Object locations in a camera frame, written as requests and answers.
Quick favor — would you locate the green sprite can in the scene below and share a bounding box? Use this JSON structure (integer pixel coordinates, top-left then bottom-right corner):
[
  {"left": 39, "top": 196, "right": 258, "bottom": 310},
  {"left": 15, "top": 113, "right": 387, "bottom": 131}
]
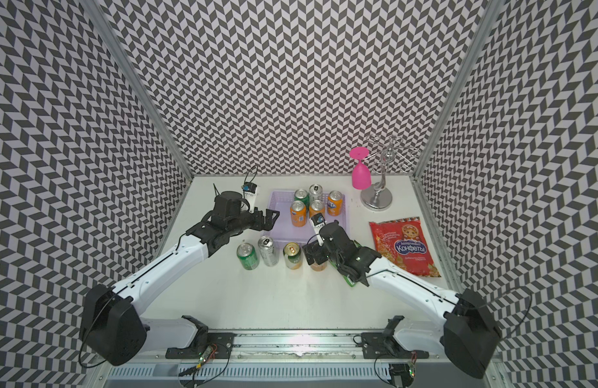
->
[
  {"left": 236, "top": 242, "right": 260, "bottom": 271},
  {"left": 293, "top": 189, "right": 310, "bottom": 209}
]

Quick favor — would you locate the pink plastic wine glass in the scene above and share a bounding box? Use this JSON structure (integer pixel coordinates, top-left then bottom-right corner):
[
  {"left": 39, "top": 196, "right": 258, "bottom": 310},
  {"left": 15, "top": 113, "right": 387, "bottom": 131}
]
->
[{"left": 349, "top": 146, "right": 372, "bottom": 190}]

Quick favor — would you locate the black mounting plate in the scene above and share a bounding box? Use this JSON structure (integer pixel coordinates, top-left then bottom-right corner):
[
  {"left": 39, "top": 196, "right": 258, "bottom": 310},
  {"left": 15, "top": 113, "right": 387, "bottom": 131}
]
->
[
  {"left": 165, "top": 331, "right": 236, "bottom": 360},
  {"left": 353, "top": 332, "right": 429, "bottom": 360}
]

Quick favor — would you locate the green Sprite can back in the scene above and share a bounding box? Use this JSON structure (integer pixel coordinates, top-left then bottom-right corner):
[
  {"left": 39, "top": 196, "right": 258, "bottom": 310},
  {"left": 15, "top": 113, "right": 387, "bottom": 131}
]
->
[{"left": 293, "top": 189, "right": 310, "bottom": 209}]

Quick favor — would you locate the red candy bag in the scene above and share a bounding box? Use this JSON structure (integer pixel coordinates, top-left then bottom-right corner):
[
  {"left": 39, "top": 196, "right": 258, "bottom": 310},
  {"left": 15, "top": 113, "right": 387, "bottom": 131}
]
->
[{"left": 370, "top": 217, "right": 441, "bottom": 277}]

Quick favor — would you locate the lilac plastic basket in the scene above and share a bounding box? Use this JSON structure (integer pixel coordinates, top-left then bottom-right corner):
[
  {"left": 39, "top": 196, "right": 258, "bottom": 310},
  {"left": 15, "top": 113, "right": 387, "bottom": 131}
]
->
[{"left": 268, "top": 190, "right": 350, "bottom": 249}]

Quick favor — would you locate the green gold can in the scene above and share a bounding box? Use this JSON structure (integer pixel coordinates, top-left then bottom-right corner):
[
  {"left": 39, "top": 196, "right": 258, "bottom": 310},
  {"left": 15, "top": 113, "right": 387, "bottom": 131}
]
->
[{"left": 283, "top": 242, "right": 303, "bottom": 270}]

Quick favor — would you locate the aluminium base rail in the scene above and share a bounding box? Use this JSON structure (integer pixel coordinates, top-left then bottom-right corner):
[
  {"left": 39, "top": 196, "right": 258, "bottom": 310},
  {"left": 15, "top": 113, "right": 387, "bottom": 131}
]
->
[{"left": 84, "top": 329, "right": 512, "bottom": 387}]

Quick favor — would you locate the green snack packet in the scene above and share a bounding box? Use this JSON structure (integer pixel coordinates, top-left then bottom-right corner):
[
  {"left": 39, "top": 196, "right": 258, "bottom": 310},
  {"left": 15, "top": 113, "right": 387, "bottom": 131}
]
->
[{"left": 329, "top": 259, "right": 360, "bottom": 287}]

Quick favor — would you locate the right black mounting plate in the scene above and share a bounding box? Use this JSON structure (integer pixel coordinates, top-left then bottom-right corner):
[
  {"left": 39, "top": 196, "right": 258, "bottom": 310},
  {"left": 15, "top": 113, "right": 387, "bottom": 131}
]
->
[{"left": 353, "top": 332, "right": 429, "bottom": 360}]

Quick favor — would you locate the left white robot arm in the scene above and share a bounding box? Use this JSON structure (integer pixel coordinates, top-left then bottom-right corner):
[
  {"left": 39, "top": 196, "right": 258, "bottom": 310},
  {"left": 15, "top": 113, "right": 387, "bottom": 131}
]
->
[{"left": 80, "top": 191, "right": 280, "bottom": 366}]

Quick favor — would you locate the white Monster can back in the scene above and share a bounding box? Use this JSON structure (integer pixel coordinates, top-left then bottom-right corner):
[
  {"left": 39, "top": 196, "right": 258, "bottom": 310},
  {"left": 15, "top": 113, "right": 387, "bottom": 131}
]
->
[{"left": 309, "top": 184, "right": 323, "bottom": 202}]

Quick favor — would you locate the orange fanta can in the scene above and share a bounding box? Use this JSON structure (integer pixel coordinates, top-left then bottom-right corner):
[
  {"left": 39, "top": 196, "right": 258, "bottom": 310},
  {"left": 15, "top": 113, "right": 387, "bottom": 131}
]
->
[
  {"left": 310, "top": 262, "right": 328, "bottom": 272},
  {"left": 327, "top": 191, "right": 344, "bottom": 217},
  {"left": 290, "top": 200, "right": 307, "bottom": 227},
  {"left": 309, "top": 200, "right": 325, "bottom": 218}
]

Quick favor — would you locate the green Sprite can front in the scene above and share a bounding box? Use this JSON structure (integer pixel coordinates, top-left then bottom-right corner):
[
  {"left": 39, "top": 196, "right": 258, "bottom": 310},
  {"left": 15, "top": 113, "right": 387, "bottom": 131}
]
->
[{"left": 236, "top": 242, "right": 260, "bottom": 271}]

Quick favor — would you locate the white monster can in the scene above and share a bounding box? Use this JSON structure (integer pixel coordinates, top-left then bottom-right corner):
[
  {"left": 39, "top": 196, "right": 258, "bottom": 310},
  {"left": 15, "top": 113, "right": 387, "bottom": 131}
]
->
[
  {"left": 309, "top": 184, "right": 323, "bottom": 202},
  {"left": 258, "top": 235, "right": 279, "bottom": 267}
]

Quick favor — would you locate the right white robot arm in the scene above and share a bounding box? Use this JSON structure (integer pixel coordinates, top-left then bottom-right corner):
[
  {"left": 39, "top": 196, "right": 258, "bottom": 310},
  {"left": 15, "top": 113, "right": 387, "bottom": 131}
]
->
[{"left": 311, "top": 221, "right": 503, "bottom": 379}]

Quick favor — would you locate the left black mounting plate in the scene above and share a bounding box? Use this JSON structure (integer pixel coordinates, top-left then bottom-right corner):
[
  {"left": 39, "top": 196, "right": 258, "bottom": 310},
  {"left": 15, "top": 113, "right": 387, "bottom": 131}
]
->
[{"left": 165, "top": 331, "right": 236, "bottom": 360}]

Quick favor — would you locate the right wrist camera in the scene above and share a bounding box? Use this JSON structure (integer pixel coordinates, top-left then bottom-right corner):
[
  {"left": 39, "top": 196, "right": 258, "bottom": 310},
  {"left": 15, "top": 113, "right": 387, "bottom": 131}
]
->
[{"left": 310, "top": 213, "right": 326, "bottom": 246}]

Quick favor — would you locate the chrome glass holder stand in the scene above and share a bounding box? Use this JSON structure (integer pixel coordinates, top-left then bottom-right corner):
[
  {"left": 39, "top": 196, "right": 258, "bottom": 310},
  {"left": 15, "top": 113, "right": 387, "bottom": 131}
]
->
[{"left": 360, "top": 135, "right": 420, "bottom": 211}]

